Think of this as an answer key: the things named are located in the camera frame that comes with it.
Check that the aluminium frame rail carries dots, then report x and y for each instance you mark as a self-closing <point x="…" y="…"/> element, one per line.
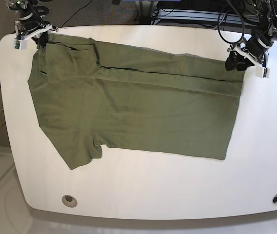
<point x="205" y="19"/>

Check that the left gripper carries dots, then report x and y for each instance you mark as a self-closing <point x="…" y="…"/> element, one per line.
<point x="256" y="45"/>

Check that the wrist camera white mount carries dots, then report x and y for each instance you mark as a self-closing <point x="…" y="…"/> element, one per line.
<point x="260" y="63"/>
<point x="32" y="29"/>

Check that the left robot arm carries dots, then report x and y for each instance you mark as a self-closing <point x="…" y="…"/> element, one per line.
<point x="267" y="20"/>

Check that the left table cable grommet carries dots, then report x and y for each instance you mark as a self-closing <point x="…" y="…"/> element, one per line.
<point x="69" y="201"/>

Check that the grey metal table leg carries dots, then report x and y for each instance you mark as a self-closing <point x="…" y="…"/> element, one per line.
<point x="145" y="10"/>

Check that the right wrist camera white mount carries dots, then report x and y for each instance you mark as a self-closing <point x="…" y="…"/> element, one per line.
<point x="32" y="29"/>

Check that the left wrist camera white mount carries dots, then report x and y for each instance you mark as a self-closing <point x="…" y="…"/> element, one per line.
<point x="260" y="63"/>

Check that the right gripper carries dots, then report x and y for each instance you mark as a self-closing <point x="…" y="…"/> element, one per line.
<point x="39" y="16"/>

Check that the olive green T-shirt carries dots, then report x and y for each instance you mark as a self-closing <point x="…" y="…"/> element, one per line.
<point x="89" y="93"/>

